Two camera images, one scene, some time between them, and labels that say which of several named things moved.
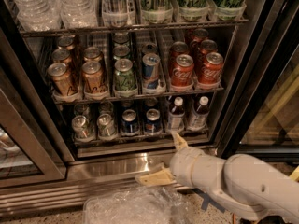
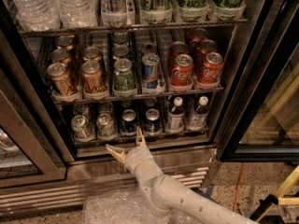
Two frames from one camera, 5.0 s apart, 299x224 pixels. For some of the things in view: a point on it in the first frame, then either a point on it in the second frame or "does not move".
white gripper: (184, 166) -> (135, 158)
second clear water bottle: (78, 6) does not move
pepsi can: (129, 125) does not move
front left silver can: (81, 129) does not move
